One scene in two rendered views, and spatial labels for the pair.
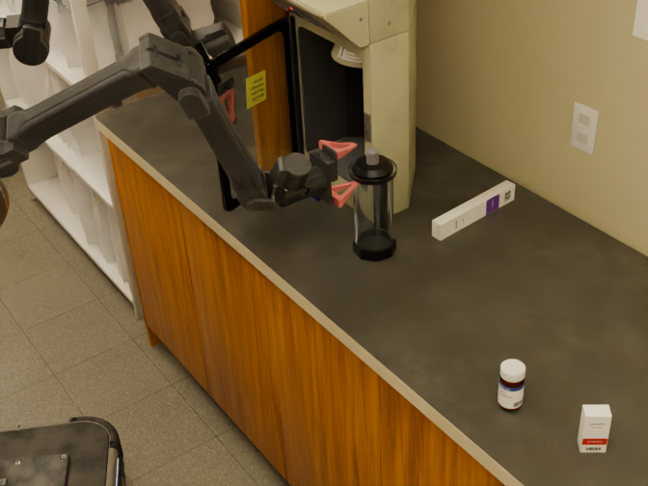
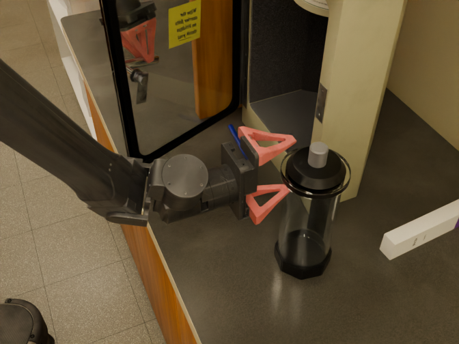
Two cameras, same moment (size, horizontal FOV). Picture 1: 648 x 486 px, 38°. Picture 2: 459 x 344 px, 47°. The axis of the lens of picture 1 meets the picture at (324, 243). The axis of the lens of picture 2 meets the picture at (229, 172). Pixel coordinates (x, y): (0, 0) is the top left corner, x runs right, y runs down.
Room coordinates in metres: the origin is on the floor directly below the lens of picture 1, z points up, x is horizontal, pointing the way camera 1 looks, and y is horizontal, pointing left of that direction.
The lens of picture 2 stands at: (1.22, -0.09, 1.73)
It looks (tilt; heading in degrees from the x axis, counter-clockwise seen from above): 44 degrees down; 10
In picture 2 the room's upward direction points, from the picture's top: straight up
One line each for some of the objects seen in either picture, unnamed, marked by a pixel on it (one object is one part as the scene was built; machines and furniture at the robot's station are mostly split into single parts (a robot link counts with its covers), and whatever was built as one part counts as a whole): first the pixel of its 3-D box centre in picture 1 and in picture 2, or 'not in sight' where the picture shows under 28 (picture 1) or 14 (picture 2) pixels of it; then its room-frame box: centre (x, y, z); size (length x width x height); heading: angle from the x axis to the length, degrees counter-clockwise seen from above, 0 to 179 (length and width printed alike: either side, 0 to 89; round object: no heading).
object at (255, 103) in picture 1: (256, 115); (182, 57); (2.06, 0.15, 1.19); 0.30 x 0.01 x 0.40; 144
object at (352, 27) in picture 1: (305, 9); not in sight; (2.04, 0.01, 1.46); 0.32 x 0.12 x 0.10; 33
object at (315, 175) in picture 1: (311, 181); (218, 186); (1.73, 0.02, 1.19); 0.07 x 0.07 x 0.10; 34
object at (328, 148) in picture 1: (337, 156); (264, 154); (1.77, -0.04, 1.23); 0.09 x 0.07 x 0.07; 124
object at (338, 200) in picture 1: (339, 184); (261, 190); (1.77, -0.04, 1.16); 0.09 x 0.07 x 0.07; 124
